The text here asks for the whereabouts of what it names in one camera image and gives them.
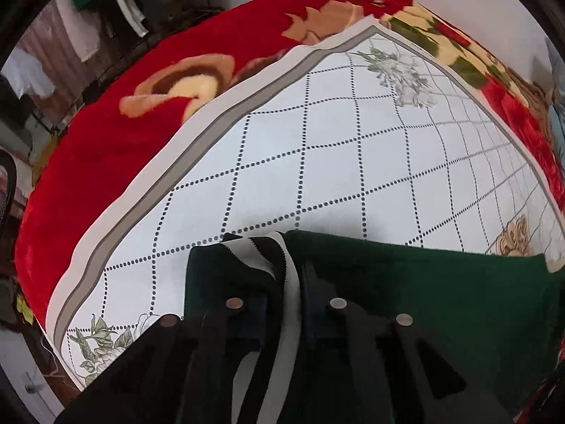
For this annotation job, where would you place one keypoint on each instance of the green and white varsity jacket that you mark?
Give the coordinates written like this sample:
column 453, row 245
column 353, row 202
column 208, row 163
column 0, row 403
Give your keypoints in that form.
column 441, row 282

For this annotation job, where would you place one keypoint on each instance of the dark round frame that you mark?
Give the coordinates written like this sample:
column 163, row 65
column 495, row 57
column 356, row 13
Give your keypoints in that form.
column 9, row 185

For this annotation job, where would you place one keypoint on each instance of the pale pink hanging cloth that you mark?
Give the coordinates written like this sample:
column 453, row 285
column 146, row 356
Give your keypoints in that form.
column 66, row 31

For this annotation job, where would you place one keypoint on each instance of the white diamond-patterned floral mat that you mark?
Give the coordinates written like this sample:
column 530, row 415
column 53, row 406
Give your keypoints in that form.
column 309, row 163

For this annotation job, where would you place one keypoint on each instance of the red floral plush blanket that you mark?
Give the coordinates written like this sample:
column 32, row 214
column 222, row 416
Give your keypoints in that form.
column 110, row 150

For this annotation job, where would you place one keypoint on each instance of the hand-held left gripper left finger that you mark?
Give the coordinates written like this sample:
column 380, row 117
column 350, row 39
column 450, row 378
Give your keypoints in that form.
column 251, row 318

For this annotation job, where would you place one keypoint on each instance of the white cabinet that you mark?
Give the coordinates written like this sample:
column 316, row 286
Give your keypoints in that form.
column 20, row 375

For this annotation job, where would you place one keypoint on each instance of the white hanging cloth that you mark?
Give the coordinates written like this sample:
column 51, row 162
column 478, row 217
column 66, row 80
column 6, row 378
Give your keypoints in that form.
column 26, row 73

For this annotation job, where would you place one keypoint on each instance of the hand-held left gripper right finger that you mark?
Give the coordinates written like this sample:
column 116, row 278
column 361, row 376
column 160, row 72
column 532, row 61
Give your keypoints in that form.
column 315, row 313

